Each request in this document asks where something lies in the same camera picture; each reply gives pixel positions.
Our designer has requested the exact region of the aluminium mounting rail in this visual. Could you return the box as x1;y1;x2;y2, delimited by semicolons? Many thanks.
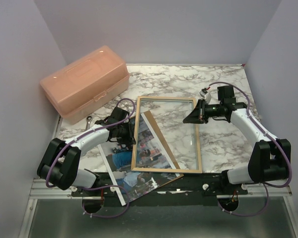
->
29;173;293;199

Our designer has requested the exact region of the printed photo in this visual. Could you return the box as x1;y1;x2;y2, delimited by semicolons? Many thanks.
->
98;111;183;206

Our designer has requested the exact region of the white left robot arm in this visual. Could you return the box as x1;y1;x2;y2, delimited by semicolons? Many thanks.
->
37;107;135;196

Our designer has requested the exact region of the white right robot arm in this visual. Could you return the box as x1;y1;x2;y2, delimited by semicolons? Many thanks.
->
183;82;293;194

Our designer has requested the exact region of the translucent orange plastic box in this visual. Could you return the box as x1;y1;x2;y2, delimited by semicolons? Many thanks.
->
40;46;130;124

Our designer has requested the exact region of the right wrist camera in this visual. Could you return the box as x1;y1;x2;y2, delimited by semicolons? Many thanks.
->
200;88;212;104

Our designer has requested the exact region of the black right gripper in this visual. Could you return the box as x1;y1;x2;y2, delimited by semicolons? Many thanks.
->
183;99;223;124

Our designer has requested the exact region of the silver ratchet wrench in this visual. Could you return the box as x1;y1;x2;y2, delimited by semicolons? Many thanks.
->
85;116;93;131

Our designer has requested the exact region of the blue wooden picture frame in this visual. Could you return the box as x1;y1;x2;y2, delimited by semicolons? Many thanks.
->
131;96;203;174

